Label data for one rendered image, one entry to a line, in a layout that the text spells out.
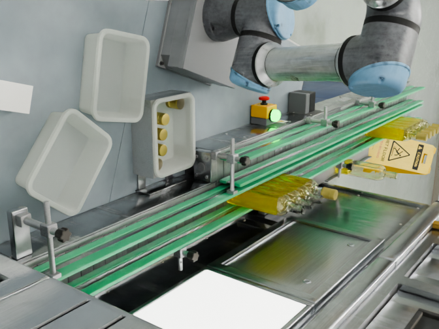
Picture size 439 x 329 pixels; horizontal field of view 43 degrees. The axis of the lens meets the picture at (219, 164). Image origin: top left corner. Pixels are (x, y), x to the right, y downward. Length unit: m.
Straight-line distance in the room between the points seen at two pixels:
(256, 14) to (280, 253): 0.69
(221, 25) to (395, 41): 0.56
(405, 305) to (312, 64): 0.68
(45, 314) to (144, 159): 0.88
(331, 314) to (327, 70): 0.58
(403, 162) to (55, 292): 4.42
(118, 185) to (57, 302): 0.84
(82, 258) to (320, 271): 0.66
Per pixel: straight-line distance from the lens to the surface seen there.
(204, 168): 1.66
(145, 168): 1.56
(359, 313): 1.45
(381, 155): 5.04
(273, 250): 1.68
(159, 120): 1.56
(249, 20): 1.51
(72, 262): 1.27
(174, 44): 1.58
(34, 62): 1.34
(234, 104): 1.94
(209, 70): 1.63
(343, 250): 1.70
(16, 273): 0.85
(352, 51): 1.21
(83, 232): 1.37
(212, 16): 1.58
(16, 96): 1.25
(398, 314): 1.51
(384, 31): 1.19
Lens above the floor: 1.84
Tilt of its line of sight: 35 degrees down
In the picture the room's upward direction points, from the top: 102 degrees clockwise
